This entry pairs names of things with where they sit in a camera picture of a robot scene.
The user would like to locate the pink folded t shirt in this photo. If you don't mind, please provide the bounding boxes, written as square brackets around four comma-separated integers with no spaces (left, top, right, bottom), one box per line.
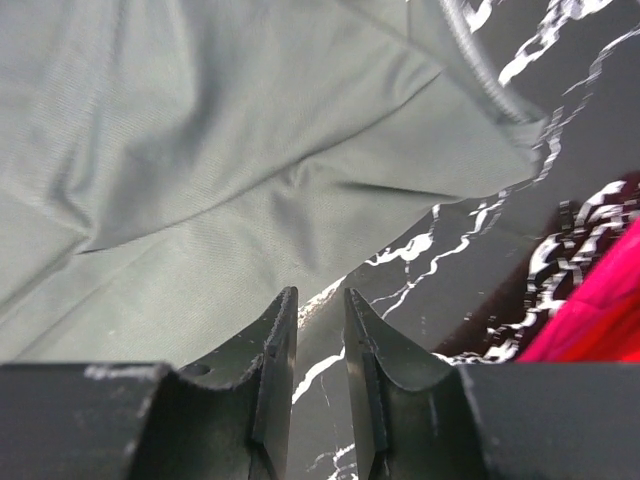
[518,222,639,363]

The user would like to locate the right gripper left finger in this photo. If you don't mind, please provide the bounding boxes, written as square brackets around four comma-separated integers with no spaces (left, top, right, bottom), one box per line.
[127,287,298,479]

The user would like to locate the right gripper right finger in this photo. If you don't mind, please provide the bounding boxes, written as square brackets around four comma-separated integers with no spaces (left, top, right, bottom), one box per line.
[344,288,488,479]

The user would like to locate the grey t shirt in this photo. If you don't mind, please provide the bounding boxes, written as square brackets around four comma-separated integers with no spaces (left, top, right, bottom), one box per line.
[1,1,546,364]

